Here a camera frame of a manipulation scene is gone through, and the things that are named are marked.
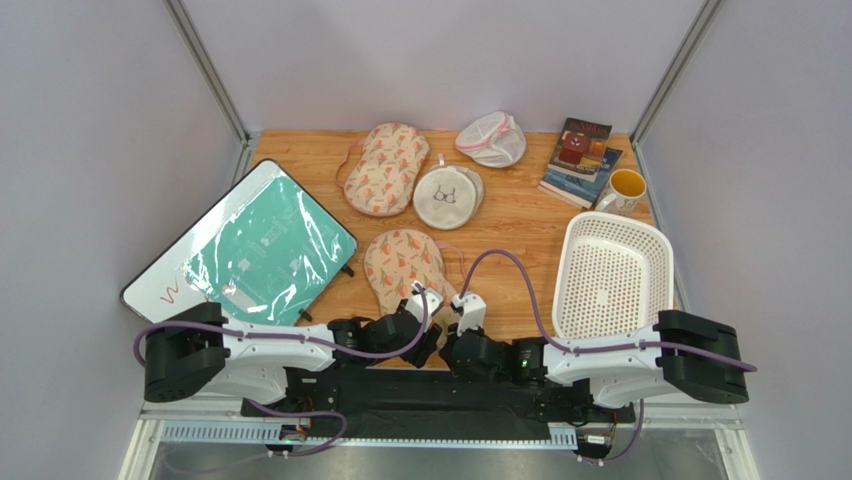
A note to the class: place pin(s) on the aluminium frame rail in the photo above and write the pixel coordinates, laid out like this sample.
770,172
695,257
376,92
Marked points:
203,438

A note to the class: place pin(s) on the teal sheet in plastic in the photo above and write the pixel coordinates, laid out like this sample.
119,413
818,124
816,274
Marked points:
273,256

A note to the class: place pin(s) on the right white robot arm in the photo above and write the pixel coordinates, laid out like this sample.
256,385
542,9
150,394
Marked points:
680,352

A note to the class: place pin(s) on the top book dark cover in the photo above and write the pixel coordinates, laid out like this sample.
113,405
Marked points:
580,149

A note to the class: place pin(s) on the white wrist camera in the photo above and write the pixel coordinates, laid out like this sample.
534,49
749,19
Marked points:
423,303
472,311

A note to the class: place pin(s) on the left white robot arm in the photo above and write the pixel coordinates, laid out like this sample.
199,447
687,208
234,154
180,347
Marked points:
201,350

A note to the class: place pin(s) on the white drawing board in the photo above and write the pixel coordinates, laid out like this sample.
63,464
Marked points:
161,290

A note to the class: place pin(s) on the floral mesh laundry bag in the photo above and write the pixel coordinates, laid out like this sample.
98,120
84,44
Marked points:
382,181
397,258

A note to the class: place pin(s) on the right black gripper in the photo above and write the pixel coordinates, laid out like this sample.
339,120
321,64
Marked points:
455,342

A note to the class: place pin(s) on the round white mesh bag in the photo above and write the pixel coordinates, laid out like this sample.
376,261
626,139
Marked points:
448,196

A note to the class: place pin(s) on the white pink-trimmed mesh bag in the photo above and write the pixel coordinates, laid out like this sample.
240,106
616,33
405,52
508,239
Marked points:
494,140

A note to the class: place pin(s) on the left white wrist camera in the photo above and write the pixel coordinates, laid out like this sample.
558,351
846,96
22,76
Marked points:
423,303

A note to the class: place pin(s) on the bottom blue book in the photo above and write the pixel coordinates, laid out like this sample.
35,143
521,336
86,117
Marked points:
580,192

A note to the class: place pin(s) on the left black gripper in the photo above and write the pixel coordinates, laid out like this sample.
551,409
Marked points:
430,344

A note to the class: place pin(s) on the white yellow-inside mug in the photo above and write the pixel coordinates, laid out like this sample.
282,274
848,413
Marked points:
622,193

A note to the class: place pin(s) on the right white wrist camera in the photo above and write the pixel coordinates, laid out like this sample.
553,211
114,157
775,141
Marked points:
472,311

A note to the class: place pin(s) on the white perforated plastic basket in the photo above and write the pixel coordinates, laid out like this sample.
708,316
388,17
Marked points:
615,275

